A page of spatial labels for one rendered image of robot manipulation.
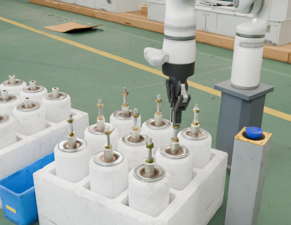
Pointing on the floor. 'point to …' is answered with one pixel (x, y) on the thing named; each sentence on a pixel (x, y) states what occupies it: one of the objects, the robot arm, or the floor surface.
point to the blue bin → (22, 192)
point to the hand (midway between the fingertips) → (176, 116)
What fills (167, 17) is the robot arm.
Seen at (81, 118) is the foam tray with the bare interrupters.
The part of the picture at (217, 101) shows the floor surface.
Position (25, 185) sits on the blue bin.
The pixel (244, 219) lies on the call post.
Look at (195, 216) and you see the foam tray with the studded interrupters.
